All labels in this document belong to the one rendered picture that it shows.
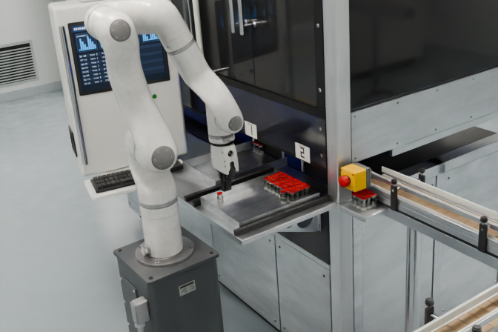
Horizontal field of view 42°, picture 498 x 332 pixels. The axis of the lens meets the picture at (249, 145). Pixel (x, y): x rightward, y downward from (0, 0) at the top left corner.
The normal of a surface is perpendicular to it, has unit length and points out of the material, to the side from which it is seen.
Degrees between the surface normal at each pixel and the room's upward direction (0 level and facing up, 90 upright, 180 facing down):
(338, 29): 90
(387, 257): 90
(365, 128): 90
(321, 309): 90
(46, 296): 0
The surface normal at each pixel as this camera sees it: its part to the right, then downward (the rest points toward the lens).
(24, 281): -0.07, -0.93
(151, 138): 0.19, -0.11
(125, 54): 0.50, 0.78
